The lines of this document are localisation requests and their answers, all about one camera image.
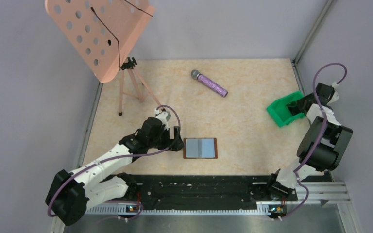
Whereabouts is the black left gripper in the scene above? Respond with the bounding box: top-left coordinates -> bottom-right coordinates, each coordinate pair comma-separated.
148,126 -> 185,151

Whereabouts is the brown leather card holder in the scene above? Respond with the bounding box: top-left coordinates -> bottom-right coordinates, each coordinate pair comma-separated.
183,138 -> 218,159

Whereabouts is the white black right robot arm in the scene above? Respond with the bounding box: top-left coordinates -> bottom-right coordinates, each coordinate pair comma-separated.
265,83 -> 353,200

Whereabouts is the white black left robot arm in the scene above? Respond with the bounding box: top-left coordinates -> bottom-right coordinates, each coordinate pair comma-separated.
45,112 -> 184,226

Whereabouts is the green plastic bin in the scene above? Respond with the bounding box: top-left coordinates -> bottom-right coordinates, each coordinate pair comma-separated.
266,91 -> 305,127

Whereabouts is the purple glitter microphone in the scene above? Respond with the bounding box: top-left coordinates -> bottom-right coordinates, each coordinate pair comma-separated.
190,69 -> 228,97

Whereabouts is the pink music stand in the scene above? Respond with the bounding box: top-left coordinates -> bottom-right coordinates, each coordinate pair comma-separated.
45,0 -> 162,107

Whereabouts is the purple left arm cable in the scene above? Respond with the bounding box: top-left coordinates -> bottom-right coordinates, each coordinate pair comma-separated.
46,104 -> 181,222

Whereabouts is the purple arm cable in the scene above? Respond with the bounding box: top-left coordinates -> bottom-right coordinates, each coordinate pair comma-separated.
280,63 -> 348,221
46,104 -> 181,222

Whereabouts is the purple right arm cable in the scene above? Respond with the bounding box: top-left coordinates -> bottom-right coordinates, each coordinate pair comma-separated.
280,63 -> 348,221

